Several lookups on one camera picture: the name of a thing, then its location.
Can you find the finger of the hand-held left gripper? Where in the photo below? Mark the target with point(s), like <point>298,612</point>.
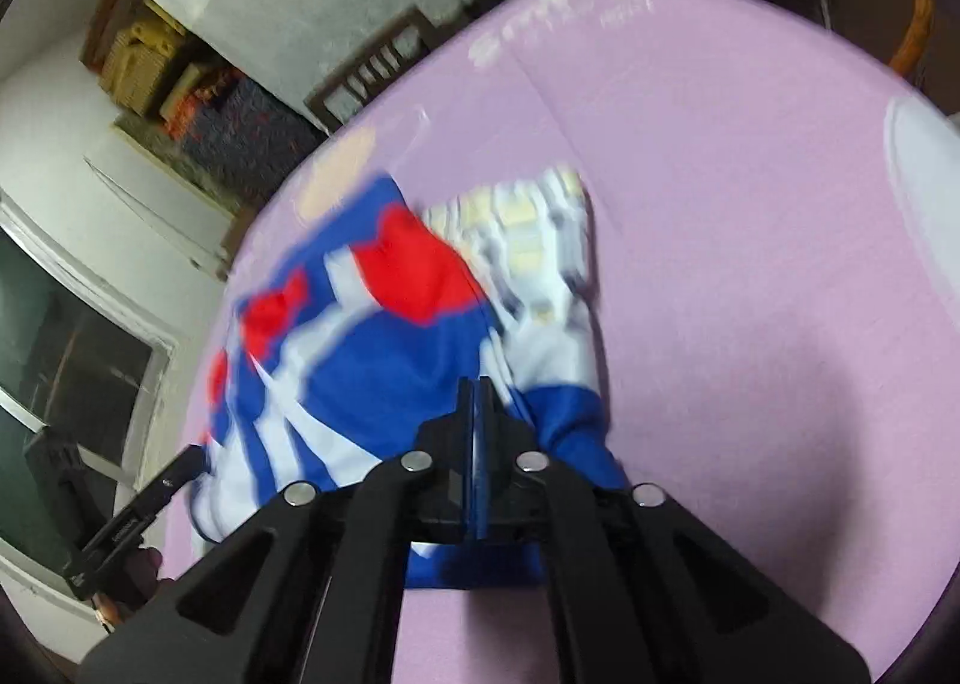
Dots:
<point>172,478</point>

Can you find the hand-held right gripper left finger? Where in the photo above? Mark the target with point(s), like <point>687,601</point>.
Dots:
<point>442,444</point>

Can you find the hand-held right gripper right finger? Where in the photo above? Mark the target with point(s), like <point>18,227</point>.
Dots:
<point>517,444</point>

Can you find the blue white zip hoodie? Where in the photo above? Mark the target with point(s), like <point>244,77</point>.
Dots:
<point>375,369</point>

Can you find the person's left hand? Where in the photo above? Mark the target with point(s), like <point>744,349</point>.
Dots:
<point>112,613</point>

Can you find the white framed window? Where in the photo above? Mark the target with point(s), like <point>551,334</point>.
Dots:
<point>67,354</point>

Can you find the white boards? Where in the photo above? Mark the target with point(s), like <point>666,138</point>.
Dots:
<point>157,219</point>

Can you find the pink printed sheet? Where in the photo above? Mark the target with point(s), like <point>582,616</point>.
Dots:
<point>712,241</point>

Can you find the dark patterned fabric bin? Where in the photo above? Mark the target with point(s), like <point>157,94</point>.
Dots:
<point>247,129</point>

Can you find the dark wooden chair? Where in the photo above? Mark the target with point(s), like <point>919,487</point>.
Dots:
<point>322,106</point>

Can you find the stack of orange folded fabrics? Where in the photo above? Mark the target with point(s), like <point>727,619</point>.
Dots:
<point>196,100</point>

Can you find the yellow woven boxes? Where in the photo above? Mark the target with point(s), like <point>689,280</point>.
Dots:
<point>139,65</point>

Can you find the orange wooden chair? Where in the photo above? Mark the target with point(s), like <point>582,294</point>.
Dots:
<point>916,31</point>

